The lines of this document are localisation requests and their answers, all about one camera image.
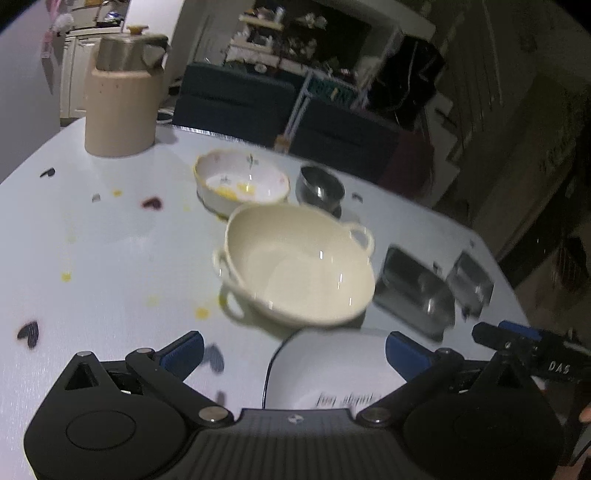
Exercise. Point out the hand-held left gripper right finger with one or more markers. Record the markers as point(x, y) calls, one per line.
point(406, 353)

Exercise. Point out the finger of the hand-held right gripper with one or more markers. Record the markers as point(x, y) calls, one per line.
point(519, 328)
point(489, 336)

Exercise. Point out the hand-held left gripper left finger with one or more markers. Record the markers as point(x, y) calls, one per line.
point(184, 351)

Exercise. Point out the small rectangular steel tray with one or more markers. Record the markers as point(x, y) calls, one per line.
point(471, 282)

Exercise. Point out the large rectangular steel tray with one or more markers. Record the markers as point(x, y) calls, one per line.
point(415, 290)

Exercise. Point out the white plate with black rim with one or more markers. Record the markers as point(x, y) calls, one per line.
point(332, 364)

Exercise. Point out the small round steel bowl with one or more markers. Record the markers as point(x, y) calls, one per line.
point(319, 190)

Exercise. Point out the white floral bowl yellow rim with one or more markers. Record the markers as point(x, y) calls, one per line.
point(240, 173)

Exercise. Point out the person's right hand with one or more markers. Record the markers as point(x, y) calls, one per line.
point(585, 413)

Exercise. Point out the pink chair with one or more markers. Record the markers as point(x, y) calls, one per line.
point(408, 161)

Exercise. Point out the dark blue chair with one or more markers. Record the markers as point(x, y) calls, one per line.
point(341, 138)
point(231, 101)

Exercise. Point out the beige kettle with steel lid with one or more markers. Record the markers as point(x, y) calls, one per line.
point(120, 115)

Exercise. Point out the black vest with white trim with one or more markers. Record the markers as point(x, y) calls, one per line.
point(413, 78)

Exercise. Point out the teal sign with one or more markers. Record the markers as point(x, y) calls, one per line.
point(334, 92)

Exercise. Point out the white kitchen cabinets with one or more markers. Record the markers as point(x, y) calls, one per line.
point(78, 74)

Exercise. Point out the dark cluttered shelf unit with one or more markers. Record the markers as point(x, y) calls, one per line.
point(277, 37)

